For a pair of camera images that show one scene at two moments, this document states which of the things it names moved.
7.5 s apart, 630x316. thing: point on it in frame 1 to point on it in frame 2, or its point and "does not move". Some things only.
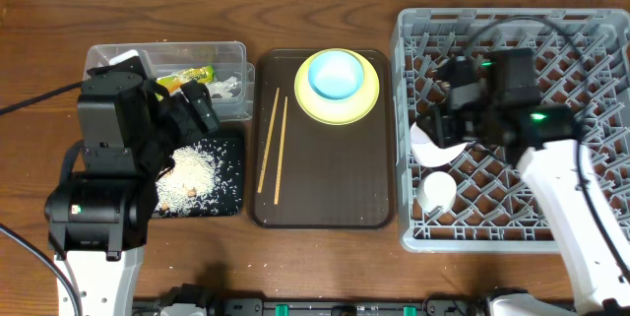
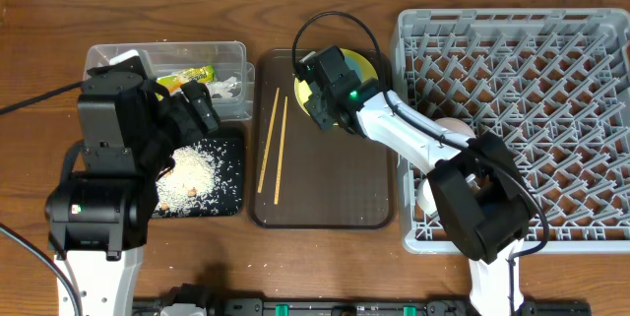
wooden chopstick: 267,143 does not move
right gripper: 444,122 to 321,97
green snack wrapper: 203,75 does not move
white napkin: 222,88 does not move
